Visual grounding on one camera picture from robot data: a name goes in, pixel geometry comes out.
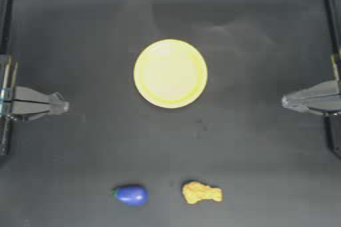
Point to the brown toy chicken wing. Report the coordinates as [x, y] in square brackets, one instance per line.
[202, 193]

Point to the yellow plate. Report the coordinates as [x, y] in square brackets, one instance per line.
[169, 73]

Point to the blue toy eggplant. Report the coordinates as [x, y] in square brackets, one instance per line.
[131, 194]

